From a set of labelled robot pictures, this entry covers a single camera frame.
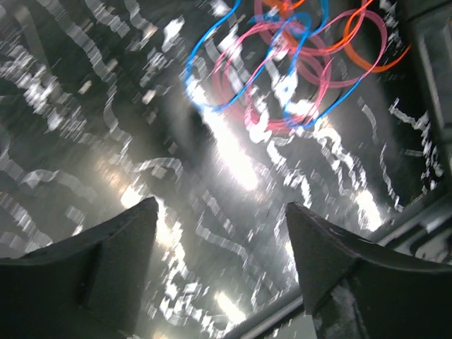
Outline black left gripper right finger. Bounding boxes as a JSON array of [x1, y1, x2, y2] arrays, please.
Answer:
[[285, 203, 451, 338]]

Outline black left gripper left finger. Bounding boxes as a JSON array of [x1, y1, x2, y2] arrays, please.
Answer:
[[1, 198, 158, 338]]

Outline blue cable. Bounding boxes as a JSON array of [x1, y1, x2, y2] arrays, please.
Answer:
[[183, 0, 364, 129]]

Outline orange cable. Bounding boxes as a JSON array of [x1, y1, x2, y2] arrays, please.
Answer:
[[263, 0, 412, 73]]

